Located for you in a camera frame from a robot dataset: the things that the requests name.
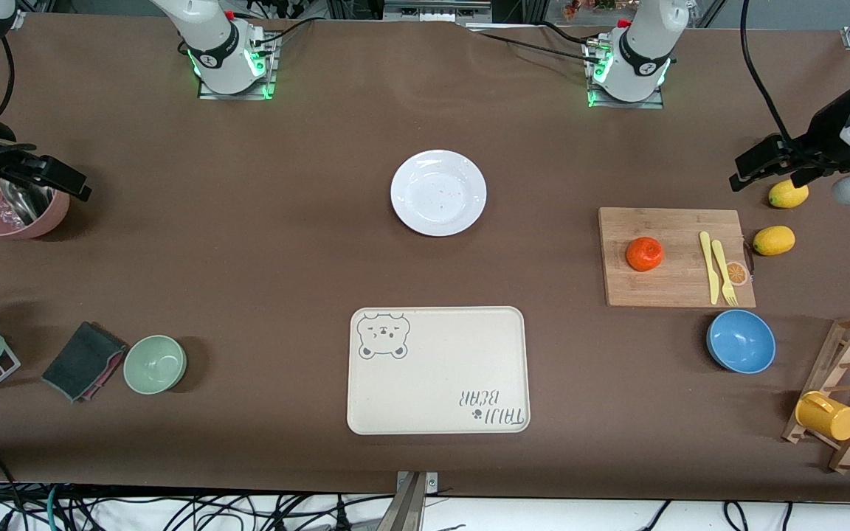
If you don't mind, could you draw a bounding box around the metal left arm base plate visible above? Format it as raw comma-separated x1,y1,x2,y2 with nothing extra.
586,41,666,110

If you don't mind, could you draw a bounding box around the orange mandarin fruit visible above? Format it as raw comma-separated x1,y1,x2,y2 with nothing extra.
625,237,665,273

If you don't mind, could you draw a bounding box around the teal floor cable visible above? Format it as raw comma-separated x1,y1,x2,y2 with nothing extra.
44,485,64,531

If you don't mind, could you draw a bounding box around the pale green bowl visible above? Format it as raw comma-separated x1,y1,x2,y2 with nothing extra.
122,335,187,395

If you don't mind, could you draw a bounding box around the dark grey folded cloth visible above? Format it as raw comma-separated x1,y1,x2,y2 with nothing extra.
41,321,128,403

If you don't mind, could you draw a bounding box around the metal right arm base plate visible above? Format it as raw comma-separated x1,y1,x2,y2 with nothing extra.
198,33,279,101

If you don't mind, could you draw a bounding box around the metal table edge bracket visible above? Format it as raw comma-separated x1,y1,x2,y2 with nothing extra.
394,471,440,531

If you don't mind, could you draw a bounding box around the yellow plastic fork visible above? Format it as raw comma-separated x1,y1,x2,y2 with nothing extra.
711,240,739,307

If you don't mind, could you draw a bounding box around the wooden cutting board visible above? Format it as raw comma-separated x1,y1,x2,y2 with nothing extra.
598,207,757,308

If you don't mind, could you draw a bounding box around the yellow mug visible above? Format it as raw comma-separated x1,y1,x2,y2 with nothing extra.
795,391,850,442

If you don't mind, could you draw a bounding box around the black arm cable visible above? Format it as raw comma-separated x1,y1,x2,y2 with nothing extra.
0,35,17,119
739,0,802,148

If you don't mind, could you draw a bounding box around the pink bowl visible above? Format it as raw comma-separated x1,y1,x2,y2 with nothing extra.
0,173,71,240

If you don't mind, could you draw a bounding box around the white round plate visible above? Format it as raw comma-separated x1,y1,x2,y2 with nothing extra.
390,150,488,237

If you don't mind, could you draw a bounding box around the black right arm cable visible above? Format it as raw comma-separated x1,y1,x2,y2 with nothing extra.
0,35,17,119

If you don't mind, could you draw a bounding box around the cream tray with bear print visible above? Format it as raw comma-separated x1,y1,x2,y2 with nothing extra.
346,306,531,436

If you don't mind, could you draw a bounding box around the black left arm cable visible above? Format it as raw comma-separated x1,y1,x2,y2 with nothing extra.
739,0,802,148

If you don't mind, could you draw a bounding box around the aluminium frame structure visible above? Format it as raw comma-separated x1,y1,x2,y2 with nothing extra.
325,0,544,27

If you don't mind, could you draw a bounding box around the metal ladle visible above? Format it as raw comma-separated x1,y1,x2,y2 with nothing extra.
0,179,55,226

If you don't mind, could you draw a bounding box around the blue bowl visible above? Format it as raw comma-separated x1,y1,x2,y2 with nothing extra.
706,309,777,375

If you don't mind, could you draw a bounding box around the black base power cable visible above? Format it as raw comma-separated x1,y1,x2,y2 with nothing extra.
252,16,319,46
469,29,595,61

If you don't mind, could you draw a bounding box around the yellow plastic knife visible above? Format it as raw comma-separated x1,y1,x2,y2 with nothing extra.
699,231,721,305

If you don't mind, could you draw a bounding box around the pink folded cloth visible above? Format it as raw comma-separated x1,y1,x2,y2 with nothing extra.
82,345,129,403

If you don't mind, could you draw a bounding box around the yellow lemon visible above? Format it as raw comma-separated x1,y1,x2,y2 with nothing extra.
753,226,796,257
768,179,810,209

